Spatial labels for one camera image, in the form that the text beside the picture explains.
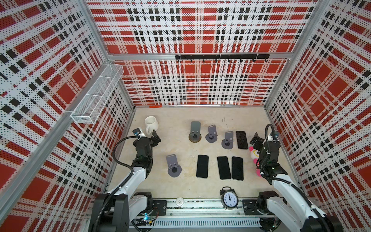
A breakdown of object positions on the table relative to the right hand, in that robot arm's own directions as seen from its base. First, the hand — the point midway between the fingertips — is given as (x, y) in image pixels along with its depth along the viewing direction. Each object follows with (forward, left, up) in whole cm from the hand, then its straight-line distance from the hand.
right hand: (264, 136), depth 82 cm
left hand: (+4, +67, -1) cm, 67 cm away
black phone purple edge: (-12, +23, -15) cm, 30 cm away
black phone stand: (-13, +14, -16) cm, 25 cm away
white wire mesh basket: (+24, +107, +6) cm, 109 cm away
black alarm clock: (-29, +22, -14) cm, 39 cm away
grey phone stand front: (-14, +52, -16) cm, 57 cm away
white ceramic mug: (+17, +71, -10) cm, 74 cm away
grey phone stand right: (+5, +17, -17) cm, 25 cm away
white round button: (-30, +48, -15) cm, 59 cm away
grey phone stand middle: (+8, +28, -14) cm, 33 cm away
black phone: (-14, +36, -17) cm, 42 cm away
